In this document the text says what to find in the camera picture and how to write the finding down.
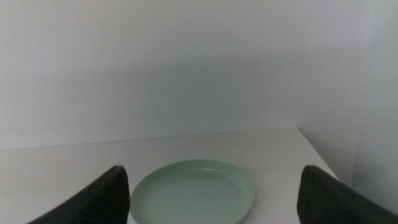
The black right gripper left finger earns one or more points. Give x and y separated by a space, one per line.
102 202

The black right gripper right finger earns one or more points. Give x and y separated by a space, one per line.
326 205

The pale green shallow bowl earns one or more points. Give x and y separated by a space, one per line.
192 196

